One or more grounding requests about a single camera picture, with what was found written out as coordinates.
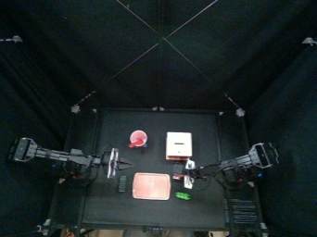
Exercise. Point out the salmon sushi toy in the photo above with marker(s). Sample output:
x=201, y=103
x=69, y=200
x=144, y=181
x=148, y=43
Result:
x=177, y=176

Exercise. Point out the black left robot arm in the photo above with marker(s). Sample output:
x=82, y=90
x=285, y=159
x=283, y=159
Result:
x=58, y=154

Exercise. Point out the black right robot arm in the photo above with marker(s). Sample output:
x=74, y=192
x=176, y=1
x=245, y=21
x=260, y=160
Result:
x=244, y=162

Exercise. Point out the small black rectangular block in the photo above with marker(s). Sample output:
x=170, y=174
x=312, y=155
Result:
x=122, y=184

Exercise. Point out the red rectangular tray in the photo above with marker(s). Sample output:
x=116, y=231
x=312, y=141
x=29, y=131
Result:
x=152, y=186

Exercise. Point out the white box with red base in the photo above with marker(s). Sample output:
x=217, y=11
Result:
x=180, y=145

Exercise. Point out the red plastic cup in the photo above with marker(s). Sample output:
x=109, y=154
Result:
x=138, y=138

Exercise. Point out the white text label sticker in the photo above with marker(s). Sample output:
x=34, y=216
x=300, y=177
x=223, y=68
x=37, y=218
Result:
x=244, y=211

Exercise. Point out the grey frame corner bracket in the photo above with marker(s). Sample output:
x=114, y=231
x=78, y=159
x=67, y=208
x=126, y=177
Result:
x=15, y=39
x=240, y=112
x=75, y=108
x=308, y=40
x=158, y=108

